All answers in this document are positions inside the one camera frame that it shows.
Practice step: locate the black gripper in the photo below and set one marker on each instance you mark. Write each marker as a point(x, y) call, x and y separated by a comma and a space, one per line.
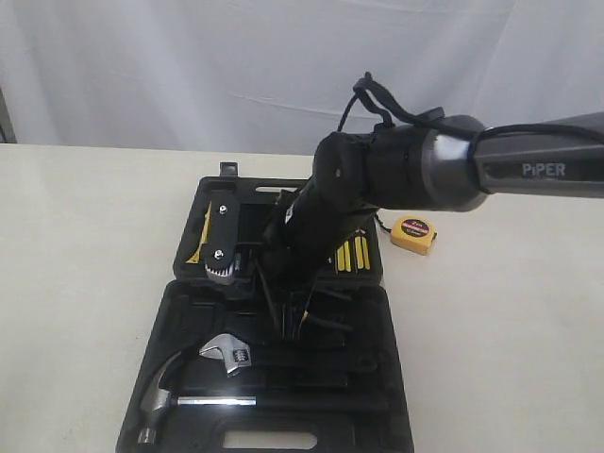
point(301, 236)

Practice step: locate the orange black combination pliers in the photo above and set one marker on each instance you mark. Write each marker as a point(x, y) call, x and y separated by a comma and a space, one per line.
point(289, 306)

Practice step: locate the black plastic tool case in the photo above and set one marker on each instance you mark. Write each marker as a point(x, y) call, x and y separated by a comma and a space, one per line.
point(194, 309)

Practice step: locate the yellow utility knife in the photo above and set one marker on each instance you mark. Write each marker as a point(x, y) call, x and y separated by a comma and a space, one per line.
point(195, 257)

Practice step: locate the yellow tape measure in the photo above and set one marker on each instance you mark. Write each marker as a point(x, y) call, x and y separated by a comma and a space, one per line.
point(411, 233)

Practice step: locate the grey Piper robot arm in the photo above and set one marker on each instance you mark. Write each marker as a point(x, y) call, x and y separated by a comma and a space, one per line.
point(439, 164)

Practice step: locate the middle yellow black screwdriver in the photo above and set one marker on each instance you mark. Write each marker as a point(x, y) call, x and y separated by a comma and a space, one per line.
point(343, 258)

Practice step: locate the right yellow black screwdriver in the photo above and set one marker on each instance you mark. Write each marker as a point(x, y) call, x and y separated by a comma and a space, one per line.
point(361, 251)

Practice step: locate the steel claw hammer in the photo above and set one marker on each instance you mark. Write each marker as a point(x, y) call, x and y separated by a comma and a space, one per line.
point(158, 400)

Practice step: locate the white backdrop cloth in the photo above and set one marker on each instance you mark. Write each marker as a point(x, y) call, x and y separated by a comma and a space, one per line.
point(274, 76)

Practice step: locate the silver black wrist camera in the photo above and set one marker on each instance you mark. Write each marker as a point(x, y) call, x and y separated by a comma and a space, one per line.
point(218, 249)

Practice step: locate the adjustable wrench black handle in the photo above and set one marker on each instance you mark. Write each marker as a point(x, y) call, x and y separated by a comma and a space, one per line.
point(236, 355)

